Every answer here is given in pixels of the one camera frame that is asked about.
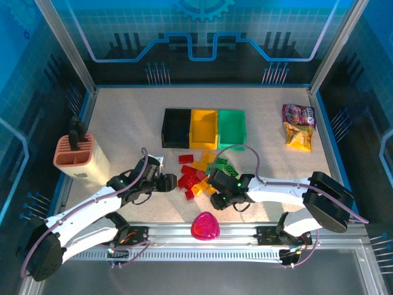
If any purple snack bag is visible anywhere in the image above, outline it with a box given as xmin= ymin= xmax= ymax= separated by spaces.
xmin=281 ymin=103 xmax=317 ymax=127

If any green plastic bin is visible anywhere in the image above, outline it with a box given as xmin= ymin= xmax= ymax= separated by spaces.
xmin=217 ymin=109 xmax=247 ymax=151

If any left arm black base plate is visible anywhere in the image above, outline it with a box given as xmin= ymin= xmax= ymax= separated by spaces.
xmin=106 ymin=225 xmax=150 ymax=246

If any yellow plastic bin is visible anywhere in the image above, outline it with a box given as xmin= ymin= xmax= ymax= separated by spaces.
xmin=189 ymin=109 xmax=219 ymax=151

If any aluminium table side rail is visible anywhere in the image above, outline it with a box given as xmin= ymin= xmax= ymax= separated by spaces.
xmin=308 ymin=88 xmax=366 ymax=224
xmin=45 ymin=88 xmax=98 ymax=222

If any pink triangular plastic container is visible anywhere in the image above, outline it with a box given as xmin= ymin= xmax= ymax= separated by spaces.
xmin=190 ymin=211 xmax=220 ymax=242

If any grey slotted cable duct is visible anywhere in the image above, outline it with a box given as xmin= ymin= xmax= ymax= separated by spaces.
xmin=48 ymin=249 xmax=285 ymax=261

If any yellow snack bag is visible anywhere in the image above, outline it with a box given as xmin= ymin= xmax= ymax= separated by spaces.
xmin=282 ymin=121 xmax=314 ymax=154

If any pink cream knife block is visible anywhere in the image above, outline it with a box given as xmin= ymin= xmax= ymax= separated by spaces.
xmin=53 ymin=132 xmax=111 ymax=186

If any black connector box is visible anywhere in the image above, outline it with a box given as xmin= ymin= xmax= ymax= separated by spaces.
xmin=278 ymin=247 xmax=303 ymax=269
xmin=106 ymin=248 xmax=130 ymax=269

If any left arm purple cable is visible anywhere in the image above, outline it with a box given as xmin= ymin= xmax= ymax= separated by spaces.
xmin=20 ymin=147 xmax=152 ymax=279

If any aluminium mounting rail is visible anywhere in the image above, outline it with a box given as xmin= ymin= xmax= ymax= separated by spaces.
xmin=38 ymin=221 xmax=368 ymax=250

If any black plastic bin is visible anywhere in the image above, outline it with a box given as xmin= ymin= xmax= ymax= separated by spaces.
xmin=161 ymin=108 xmax=193 ymax=149

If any aluminium frame post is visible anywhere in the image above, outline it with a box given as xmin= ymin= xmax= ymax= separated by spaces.
xmin=308 ymin=0 xmax=368 ymax=95
xmin=34 ymin=0 xmax=98 ymax=95

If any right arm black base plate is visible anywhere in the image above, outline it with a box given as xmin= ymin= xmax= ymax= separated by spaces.
xmin=256 ymin=226 xmax=313 ymax=246

